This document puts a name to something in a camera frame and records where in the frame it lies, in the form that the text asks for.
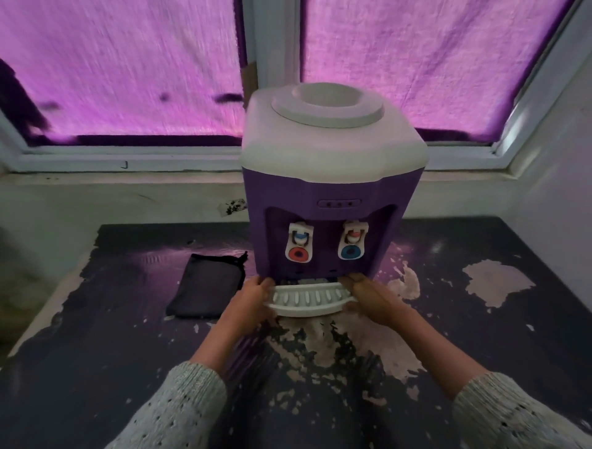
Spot person's left hand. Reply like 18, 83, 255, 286
221, 276, 277, 337

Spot person's right hand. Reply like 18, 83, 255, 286
339, 273, 409, 328

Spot white drip tray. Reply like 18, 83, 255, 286
267, 283, 358, 318

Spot person's left forearm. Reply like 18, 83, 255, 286
105, 319, 253, 449

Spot person's right forearm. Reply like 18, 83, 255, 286
388, 307, 592, 449

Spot white tap with blue button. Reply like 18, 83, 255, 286
338, 220, 371, 261

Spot white tap with red button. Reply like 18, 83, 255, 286
287, 221, 316, 263

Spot black fabric pouch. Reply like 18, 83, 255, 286
166, 251, 249, 319

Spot purple and white water dispenser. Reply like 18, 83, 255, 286
239, 82, 429, 284

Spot purple window curtain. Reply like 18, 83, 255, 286
0, 0, 246, 148
300, 0, 576, 143

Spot white window frame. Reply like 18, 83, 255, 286
0, 0, 592, 174

